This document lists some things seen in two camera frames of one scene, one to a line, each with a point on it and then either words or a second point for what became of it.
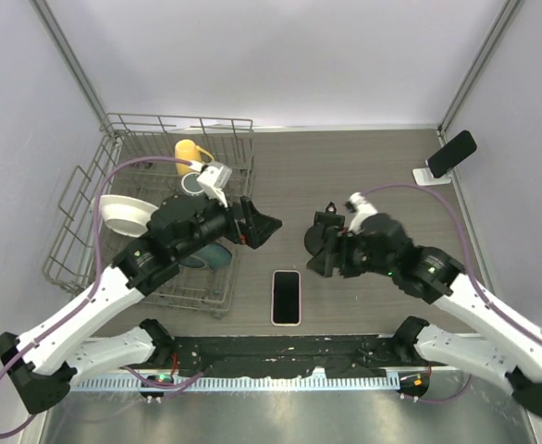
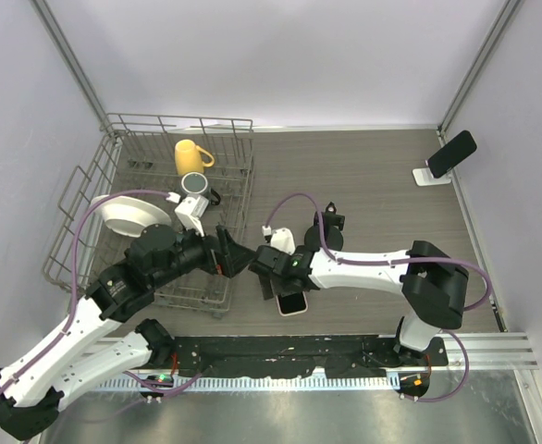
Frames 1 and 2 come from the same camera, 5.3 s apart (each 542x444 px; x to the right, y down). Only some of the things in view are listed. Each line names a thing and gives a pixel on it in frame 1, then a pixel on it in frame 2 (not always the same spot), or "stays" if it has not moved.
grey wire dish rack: [154, 159] stays
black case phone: [461, 146] stays
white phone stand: [424, 176] stays
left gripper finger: [265, 226] → [236, 254]
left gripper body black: [243, 231] → [213, 260]
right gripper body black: [353, 260] → [280, 288]
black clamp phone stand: [314, 242] stays
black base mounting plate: [260, 356] stays
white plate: [127, 215] stays
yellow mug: [187, 150] stays
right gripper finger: [331, 222] → [266, 288]
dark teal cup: [190, 186] stays
